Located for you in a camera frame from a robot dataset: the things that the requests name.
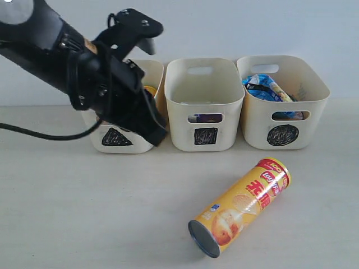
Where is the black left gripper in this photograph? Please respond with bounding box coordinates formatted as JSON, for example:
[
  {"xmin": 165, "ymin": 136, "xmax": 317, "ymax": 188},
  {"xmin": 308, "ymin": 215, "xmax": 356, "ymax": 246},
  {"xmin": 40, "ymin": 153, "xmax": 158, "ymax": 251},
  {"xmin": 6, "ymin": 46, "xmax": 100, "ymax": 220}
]
[{"xmin": 68, "ymin": 41, "xmax": 167, "ymax": 146}]

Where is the pink Lays chips can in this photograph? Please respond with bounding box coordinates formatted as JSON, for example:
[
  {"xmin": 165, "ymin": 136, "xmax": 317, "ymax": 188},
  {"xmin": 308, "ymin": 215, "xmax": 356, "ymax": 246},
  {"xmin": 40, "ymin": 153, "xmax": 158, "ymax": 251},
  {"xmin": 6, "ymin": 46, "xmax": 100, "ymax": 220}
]
[{"xmin": 144, "ymin": 86, "xmax": 158, "ymax": 98}]

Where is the small dark purple packet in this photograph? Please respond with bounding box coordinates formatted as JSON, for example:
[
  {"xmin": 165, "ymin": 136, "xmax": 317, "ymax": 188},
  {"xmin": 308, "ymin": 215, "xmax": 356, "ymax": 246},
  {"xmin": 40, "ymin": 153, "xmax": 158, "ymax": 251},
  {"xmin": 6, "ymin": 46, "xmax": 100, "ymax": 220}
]
[{"xmin": 196, "ymin": 114, "xmax": 223, "ymax": 123}]

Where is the blue instant noodle packet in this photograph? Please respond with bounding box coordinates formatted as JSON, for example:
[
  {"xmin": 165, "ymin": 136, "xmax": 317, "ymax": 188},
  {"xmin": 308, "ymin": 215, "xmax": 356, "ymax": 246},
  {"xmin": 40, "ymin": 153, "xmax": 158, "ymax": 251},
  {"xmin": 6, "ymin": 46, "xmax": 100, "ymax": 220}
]
[{"xmin": 242, "ymin": 73, "xmax": 293, "ymax": 120}]

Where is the yellow Lays chips can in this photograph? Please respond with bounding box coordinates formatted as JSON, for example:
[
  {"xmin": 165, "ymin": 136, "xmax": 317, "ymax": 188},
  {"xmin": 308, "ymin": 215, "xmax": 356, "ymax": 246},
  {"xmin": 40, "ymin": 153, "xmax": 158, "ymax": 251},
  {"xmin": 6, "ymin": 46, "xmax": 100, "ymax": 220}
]
[{"xmin": 188, "ymin": 157, "xmax": 291, "ymax": 258}]

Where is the white blue milk carton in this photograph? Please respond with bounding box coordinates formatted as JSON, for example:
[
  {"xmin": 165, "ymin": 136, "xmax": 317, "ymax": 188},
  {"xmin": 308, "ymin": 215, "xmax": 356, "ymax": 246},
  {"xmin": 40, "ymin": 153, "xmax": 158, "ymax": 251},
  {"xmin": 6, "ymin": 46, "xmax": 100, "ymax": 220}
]
[{"xmin": 187, "ymin": 114, "xmax": 198, "ymax": 123}]

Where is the orange instant noodle packet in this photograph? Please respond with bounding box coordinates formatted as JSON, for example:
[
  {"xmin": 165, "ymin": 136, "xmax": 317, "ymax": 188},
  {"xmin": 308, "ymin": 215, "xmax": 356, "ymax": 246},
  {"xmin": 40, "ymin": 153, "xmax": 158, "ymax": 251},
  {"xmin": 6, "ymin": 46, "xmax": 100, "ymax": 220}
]
[{"xmin": 290, "ymin": 95, "xmax": 303, "ymax": 120}]

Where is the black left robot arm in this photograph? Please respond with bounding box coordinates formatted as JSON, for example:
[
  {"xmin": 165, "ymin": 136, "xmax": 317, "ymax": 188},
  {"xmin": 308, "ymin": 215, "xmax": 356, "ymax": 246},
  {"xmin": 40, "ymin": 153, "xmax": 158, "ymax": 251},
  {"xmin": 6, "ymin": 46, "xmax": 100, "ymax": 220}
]
[{"xmin": 1, "ymin": 1, "xmax": 167, "ymax": 146}]

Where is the cream bin with triangle mark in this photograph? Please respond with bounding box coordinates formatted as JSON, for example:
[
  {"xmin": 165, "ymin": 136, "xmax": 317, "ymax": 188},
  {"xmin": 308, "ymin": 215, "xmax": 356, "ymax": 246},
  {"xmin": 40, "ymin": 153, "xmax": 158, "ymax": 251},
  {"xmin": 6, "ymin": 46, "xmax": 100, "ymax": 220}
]
[{"xmin": 89, "ymin": 59, "xmax": 168, "ymax": 154}]

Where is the cream bin with square mark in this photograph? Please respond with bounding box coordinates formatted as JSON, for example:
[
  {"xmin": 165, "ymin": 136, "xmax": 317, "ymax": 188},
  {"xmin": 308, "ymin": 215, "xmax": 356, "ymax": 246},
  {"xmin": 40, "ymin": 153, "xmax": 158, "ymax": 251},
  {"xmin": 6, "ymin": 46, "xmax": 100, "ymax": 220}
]
[{"xmin": 164, "ymin": 58, "xmax": 245, "ymax": 152}]

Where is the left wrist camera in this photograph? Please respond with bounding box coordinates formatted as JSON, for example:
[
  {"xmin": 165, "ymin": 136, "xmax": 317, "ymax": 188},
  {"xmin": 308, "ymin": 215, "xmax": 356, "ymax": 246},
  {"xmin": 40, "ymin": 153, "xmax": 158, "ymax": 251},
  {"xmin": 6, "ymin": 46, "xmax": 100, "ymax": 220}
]
[{"xmin": 95, "ymin": 8, "xmax": 164, "ymax": 60}]

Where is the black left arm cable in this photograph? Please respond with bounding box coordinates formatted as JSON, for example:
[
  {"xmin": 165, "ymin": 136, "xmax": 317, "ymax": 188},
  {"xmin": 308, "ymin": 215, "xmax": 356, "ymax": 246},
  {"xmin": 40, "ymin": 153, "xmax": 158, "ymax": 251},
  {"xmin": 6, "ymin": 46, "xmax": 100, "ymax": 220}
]
[{"xmin": 0, "ymin": 12, "xmax": 118, "ymax": 141}]

